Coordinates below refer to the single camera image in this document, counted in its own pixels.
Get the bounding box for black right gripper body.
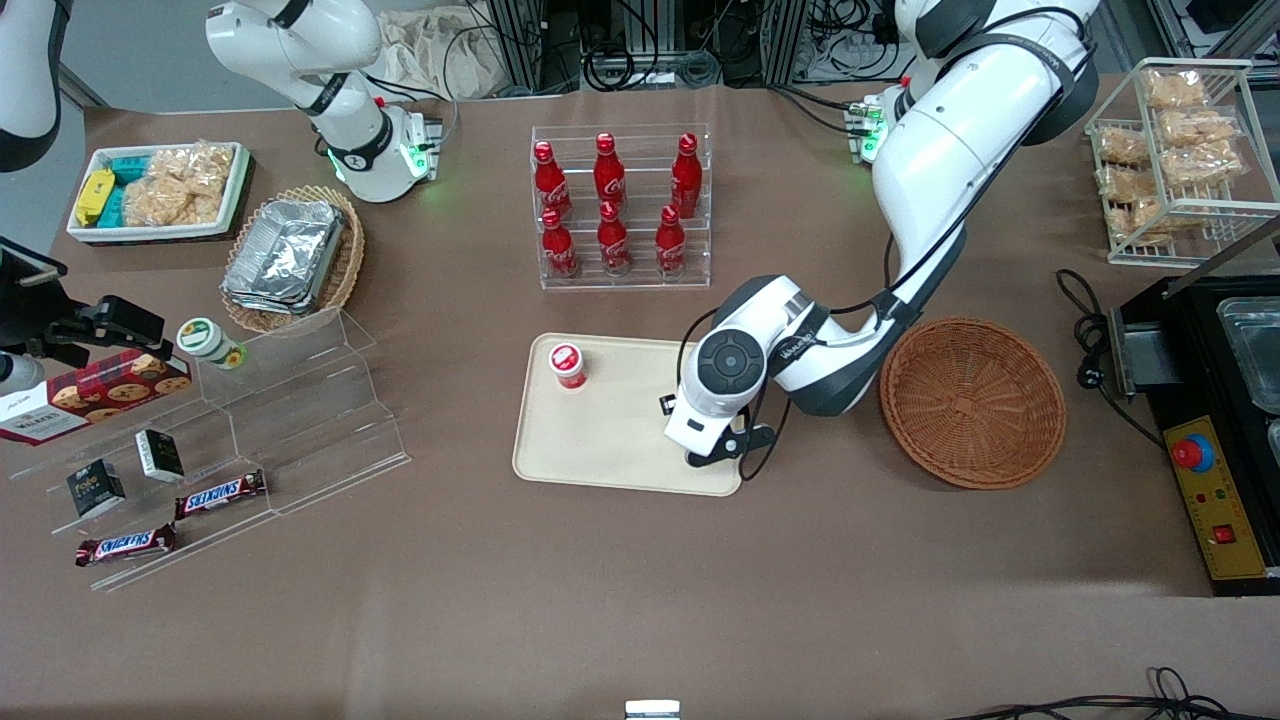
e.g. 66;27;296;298
0;238;73;363

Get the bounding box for beige rectangular plastic tray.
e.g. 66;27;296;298
512;333;747;498

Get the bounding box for oval light wicker basket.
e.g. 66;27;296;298
219;184;367;337

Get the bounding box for round brown wicker basket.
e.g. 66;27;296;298
879;317;1068;491

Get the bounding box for red tartan cookie box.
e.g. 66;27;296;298
0;349;194;447

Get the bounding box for green-lidded yogurt cup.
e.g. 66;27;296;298
176;316;249;372

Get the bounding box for white rectangular snack bin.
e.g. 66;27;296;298
66;141;253;245

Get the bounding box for yellow snack packet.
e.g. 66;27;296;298
74;167;117;227

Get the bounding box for clear acrylic bottle rack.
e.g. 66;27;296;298
529;122;714;292

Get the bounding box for small black white box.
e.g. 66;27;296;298
65;457;128;520
134;427;187;484

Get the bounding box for red cola bottle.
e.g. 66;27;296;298
593;132;628;207
596;200;633;277
670;132;704;218
532;140;574;220
654;204;688;278
540;206;579;280

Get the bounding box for stacked aluminium foil containers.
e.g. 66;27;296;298
221;197;347;314

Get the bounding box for Snickers chocolate bar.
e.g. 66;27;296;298
174;469;269;522
74;522;179;569

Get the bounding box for clear acrylic stepped display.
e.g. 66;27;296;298
8;305;412;593

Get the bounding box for beige cloth bag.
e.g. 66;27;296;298
374;8;522;102

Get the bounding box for black sealing machine, yellow panel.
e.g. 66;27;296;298
1105;214;1280;599

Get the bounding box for steel pan in machine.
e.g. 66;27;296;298
1215;296;1280;415

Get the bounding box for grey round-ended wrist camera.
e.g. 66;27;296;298
0;350;47;397

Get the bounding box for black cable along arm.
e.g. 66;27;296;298
680;225;967;482

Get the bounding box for aluminium frame with cables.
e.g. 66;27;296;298
478;0;813;93

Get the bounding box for black power cable with plug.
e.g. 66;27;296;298
1055;268;1167;447

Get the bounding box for black floor cables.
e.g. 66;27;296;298
945;667;1280;720

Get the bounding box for white wire basket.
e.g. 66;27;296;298
1084;57;1280;269

